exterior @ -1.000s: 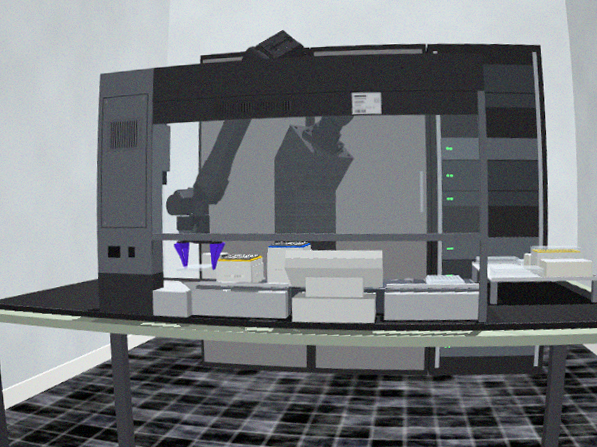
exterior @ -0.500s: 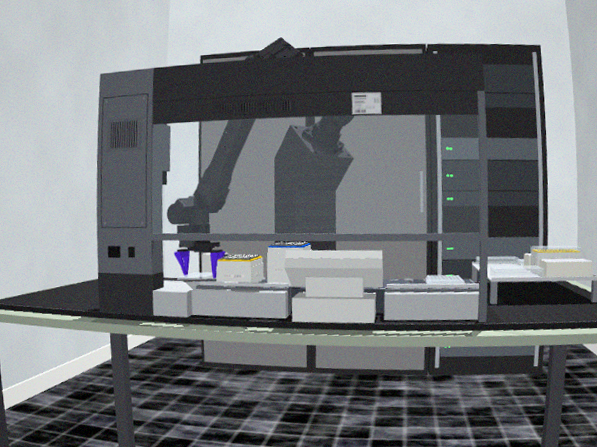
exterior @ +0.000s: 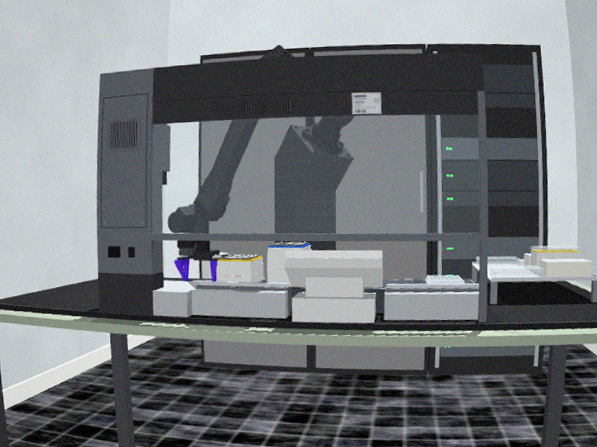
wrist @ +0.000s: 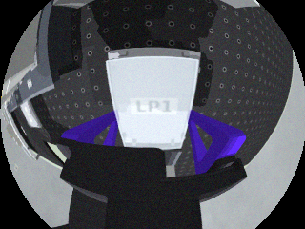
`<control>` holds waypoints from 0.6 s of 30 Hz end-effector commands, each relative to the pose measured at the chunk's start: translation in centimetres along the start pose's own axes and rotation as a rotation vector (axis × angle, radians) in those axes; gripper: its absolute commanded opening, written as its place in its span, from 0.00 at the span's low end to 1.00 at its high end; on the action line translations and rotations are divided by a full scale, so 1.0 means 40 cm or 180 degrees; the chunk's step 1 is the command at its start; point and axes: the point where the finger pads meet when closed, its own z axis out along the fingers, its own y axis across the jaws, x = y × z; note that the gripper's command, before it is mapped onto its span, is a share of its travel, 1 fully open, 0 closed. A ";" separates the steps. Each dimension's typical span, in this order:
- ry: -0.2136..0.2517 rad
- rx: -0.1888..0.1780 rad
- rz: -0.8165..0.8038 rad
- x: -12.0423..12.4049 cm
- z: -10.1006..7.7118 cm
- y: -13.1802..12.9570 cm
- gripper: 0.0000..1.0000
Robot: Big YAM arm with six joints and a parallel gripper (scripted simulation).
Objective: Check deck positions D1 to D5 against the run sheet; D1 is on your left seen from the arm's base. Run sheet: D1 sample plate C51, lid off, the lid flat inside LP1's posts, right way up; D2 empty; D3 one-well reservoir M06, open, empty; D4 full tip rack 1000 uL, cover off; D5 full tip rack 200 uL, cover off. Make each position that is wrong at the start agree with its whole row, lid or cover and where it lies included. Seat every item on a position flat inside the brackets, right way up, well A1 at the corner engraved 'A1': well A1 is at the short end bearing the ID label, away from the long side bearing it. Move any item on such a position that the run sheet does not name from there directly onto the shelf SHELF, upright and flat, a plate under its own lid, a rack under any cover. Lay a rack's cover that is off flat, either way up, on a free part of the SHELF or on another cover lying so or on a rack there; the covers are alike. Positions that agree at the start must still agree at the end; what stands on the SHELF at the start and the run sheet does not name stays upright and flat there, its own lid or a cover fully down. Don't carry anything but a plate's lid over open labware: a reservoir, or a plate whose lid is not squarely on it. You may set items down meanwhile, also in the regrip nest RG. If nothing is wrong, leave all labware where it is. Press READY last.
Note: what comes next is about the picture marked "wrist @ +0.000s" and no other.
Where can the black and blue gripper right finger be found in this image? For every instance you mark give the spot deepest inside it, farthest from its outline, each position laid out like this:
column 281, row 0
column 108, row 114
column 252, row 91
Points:
column 226, row 141

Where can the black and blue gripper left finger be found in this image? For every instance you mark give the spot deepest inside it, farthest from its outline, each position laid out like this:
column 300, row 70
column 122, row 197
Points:
column 86, row 132

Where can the white ready panel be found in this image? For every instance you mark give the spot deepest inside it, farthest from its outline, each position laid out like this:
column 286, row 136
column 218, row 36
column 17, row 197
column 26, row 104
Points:
column 171, row 156

